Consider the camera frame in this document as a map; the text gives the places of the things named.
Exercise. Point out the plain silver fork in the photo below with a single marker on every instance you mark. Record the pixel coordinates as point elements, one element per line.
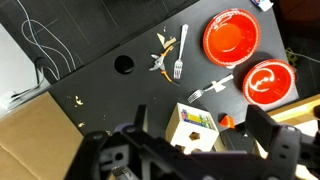
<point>178,68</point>

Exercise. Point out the large cardboard box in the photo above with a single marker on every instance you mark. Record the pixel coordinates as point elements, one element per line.
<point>33,143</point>

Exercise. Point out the small orange block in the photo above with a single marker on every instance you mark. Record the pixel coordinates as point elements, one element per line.
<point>227,121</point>

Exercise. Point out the red bowl with white swirl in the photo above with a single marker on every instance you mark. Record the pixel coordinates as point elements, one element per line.
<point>270,83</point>

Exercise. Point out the plain red bowl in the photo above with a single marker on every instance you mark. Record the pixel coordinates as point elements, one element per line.
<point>230,36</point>

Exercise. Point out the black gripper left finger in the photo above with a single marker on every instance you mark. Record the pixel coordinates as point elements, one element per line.
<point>140,116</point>

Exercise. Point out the small wooden stick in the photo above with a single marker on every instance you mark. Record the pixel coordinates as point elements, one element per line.
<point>170,41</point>

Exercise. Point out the blue and white tube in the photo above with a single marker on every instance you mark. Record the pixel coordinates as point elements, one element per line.
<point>263,4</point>

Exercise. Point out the small wooden triangle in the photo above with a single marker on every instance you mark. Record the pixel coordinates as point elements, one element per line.
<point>161,39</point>

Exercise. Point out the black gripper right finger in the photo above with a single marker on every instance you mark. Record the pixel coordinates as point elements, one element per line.
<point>263,128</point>

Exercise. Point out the wooden shape sorter cube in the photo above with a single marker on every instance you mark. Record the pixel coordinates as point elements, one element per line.
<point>186,130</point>

